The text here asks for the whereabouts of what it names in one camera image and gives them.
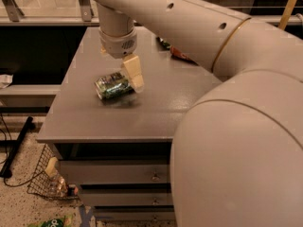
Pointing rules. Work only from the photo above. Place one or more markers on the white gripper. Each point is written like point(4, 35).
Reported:
point(118, 45)

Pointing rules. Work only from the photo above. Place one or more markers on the green soda can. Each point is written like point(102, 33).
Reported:
point(112, 86)

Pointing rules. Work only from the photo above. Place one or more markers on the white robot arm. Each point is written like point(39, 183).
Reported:
point(236, 158)

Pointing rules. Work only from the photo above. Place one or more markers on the red cola can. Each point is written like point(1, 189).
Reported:
point(178, 54)

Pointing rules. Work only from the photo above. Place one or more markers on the green chip bag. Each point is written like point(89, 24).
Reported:
point(165, 44)

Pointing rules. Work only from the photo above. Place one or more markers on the grey drawer cabinet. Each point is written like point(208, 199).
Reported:
point(116, 152)

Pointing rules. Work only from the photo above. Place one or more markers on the white paper scrap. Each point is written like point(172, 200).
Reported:
point(5, 81)

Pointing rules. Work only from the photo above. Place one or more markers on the black stand leg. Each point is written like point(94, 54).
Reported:
point(14, 146)

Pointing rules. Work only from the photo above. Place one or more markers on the green bag on floor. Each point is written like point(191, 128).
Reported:
point(65, 221)

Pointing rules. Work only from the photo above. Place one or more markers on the wire basket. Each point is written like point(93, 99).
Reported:
point(48, 183)

